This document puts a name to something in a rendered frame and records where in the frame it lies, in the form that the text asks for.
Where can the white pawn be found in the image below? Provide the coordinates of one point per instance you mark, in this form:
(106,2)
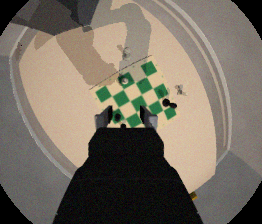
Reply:
(125,81)

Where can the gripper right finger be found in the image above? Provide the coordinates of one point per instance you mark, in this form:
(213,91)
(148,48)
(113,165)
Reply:
(147,118)

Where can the green and cream chessboard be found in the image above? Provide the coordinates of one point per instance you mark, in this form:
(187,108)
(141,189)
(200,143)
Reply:
(146,86)

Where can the white chess king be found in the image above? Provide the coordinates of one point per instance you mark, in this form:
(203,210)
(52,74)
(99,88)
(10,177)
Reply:
(127,56)

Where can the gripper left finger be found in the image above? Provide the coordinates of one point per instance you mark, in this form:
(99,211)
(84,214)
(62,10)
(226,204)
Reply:
(103,119)

